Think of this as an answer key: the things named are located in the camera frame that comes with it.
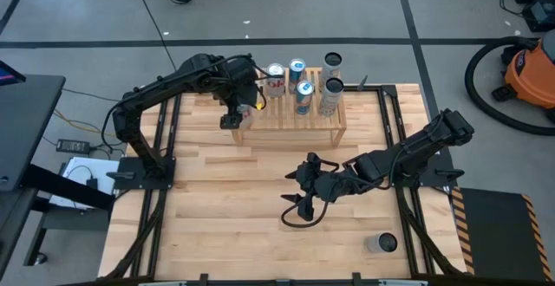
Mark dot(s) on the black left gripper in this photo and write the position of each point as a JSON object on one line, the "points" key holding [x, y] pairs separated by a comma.
{"points": [[240, 86]]}

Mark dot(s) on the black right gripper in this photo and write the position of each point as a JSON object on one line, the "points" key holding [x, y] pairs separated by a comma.
{"points": [[329, 186]]}

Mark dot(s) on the blue silver Red Bull can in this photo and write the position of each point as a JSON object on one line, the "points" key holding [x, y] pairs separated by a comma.
{"points": [[304, 99], [297, 71]]}

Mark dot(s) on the Celsius Tropical Vibe can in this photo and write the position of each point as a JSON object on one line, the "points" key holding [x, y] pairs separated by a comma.
{"points": [[331, 67], [331, 102]]}

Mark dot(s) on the Celsius Peach Vibe can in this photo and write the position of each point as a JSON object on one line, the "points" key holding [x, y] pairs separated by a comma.
{"points": [[381, 242]]}

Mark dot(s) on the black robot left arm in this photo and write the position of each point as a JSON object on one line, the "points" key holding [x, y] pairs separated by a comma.
{"points": [[165, 85]]}

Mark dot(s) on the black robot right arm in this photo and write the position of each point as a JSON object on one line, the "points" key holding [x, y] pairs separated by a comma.
{"points": [[412, 147]]}

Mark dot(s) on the slatted wooden shelf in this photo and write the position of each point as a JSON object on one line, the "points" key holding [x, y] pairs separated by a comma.
{"points": [[286, 121]]}

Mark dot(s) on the small black plug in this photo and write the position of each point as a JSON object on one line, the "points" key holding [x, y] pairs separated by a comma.
{"points": [[92, 183]]}

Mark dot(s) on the black power adapter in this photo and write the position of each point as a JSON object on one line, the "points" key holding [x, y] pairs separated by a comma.
{"points": [[71, 145]]}

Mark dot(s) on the orange shop vacuum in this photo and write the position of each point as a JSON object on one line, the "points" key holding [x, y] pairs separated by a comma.
{"points": [[469, 80], [531, 78]]}

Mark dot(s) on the black yellow hazard mat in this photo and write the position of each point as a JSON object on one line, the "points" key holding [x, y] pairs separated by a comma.
{"points": [[498, 234]]}

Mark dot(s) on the black side desk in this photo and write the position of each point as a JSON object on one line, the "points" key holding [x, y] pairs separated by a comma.
{"points": [[26, 121]]}

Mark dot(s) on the laptop screen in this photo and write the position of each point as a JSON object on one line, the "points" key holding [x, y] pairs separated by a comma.
{"points": [[8, 76]]}

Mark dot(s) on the desk caster wheel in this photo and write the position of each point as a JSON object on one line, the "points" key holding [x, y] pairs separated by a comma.
{"points": [[40, 258]]}

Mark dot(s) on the black equipment case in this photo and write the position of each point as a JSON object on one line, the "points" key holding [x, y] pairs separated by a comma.
{"points": [[539, 13]]}

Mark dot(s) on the black aluminium rig frame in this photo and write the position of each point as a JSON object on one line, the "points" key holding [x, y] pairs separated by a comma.
{"points": [[373, 89]]}

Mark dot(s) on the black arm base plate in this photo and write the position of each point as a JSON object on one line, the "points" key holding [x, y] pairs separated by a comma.
{"points": [[165, 177], [438, 177]]}

